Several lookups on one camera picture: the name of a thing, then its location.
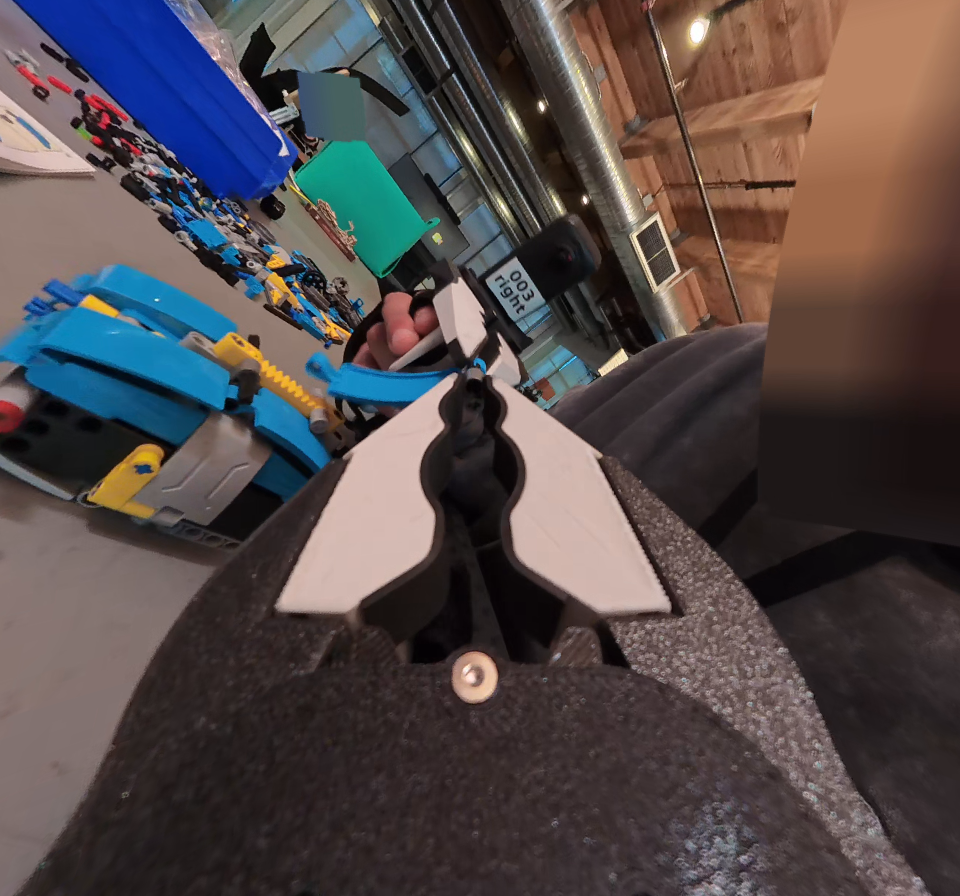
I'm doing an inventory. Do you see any silver air duct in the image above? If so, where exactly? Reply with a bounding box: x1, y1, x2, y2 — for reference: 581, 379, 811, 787
472, 0, 693, 342

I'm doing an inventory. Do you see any narrow blue curved arc piece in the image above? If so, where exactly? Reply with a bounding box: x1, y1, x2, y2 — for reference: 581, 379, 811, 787
305, 350, 471, 407

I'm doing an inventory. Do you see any white instruction booklet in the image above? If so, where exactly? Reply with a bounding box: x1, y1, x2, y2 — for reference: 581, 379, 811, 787
0, 89, 99, 179

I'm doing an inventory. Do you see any blue yellow toy brick model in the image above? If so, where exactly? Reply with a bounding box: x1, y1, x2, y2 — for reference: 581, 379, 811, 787
0, 263, 351, 550

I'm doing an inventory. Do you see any teal plastic bin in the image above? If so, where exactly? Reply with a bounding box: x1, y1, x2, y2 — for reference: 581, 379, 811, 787
292, 140, 441, 281

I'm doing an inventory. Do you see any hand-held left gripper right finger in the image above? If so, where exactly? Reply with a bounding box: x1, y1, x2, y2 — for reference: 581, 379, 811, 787
483, 378, 672, 642

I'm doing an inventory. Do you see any person's right hand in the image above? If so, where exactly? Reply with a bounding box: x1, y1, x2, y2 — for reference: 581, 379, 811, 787
351, 299, 440, 372

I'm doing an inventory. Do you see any brown box with rope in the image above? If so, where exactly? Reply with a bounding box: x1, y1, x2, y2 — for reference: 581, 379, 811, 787
302, 197, 363, 265

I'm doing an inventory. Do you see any blue plastic bin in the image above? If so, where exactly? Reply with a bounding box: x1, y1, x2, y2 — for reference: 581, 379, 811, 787
0, 0, 299, 201

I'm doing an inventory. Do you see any white vent grille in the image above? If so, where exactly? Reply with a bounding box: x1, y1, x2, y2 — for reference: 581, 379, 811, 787
628, 210, 684, 295

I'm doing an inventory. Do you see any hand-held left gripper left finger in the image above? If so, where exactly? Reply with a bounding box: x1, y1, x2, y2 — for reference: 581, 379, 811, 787
276, 374, 466, 646

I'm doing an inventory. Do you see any pile of loose brick pieces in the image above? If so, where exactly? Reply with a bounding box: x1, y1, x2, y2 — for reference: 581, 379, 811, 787
3, 41, 366, 347

